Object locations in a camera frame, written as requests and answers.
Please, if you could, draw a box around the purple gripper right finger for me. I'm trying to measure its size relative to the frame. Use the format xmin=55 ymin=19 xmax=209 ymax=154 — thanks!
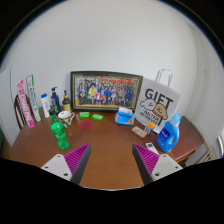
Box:
xmin=132 ymin=143 xmax=159 ymax=185

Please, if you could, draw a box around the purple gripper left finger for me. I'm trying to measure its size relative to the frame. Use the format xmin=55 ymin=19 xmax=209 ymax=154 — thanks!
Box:
xmin=64 ymin=144 xmax=91 ymax=185

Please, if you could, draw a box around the green plastic soda bottle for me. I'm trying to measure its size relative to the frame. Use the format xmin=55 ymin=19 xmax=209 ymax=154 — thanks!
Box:
xmin=49 ymin=108 xmax=69 ymax=150

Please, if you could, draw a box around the white remote control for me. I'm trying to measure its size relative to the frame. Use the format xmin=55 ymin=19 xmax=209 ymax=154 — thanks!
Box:
xmin=146 ymin=143 xmax=159 ymax=155

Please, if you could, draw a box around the blue detergent bottle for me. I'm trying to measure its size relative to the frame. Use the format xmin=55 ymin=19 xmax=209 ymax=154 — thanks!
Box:
xmin=156 ymin=113 xmax=181 ymax=153

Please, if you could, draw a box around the small patterned snack packet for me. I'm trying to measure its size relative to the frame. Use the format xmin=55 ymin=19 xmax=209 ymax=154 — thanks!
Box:
xmin=131 ymin=126 xmax=147 ymax=138

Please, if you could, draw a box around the rubiks cube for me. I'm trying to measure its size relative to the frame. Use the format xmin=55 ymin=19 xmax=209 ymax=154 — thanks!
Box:
xmin=144 ymin=123 xmax=155 ymax=134

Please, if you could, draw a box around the red round coaster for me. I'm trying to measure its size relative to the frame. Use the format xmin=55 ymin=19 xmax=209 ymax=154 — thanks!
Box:
xmin=80 ymin=121 xmax=92 ymax=130

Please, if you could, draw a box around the patterned ceramic mug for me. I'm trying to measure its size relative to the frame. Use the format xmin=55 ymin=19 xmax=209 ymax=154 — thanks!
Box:
xmin=58 ymin=111 xmax=75 ymax=128

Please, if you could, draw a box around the green soap box left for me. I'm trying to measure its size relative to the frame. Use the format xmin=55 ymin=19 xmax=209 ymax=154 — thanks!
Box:
xmin=79 ymin=112 xmax=90 ymax=118

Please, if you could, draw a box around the green soap box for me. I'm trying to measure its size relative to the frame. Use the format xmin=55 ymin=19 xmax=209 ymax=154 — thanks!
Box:
xmin=79 ymin=112 xmax=90 ymax=118
xmin=91 ymin=114 xmax=103 ymax=121

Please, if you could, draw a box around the green soap box right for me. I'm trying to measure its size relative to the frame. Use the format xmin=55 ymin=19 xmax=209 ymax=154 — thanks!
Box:
xmin=91 ymin=114 xmax=103 ymax=121

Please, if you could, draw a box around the blue tissue pack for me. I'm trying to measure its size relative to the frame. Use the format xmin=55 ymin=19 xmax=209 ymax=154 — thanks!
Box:
xmin=115 ymin=107 xmax=134 ymax=125

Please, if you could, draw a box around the brown yellow pump bottle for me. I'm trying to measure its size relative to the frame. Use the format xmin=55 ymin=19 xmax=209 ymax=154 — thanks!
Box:
xmin=62 ymin=91 xmax=71 ymax=111

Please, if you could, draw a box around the white gift paper bag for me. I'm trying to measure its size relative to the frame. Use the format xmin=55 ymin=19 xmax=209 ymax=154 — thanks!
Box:
xmin=135 ymin=69 xmax=181 ymax=133

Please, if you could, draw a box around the dark blue pump bottle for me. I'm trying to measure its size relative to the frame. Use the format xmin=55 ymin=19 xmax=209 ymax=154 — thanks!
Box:
xmin=51 ymin=87 xmax=61 ymax=114

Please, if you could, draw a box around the white lotion bottle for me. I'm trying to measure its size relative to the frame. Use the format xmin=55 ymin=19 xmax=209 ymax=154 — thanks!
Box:
xmin=41 ymin=93 xmax=50 ymax=118

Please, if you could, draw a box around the framed group photograph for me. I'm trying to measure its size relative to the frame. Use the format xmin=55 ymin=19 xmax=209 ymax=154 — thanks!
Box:
xmin=70 ymin=71 xmax=143 ymax=111

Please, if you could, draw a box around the white green long box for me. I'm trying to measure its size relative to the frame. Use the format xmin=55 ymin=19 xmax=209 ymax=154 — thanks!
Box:
xmin=26 ymin=75 xmax=42 ymax=122

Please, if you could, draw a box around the pink long box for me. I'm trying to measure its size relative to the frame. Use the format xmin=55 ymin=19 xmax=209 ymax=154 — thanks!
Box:
xmin=17 ymin=80 xmax=34 ymax=128

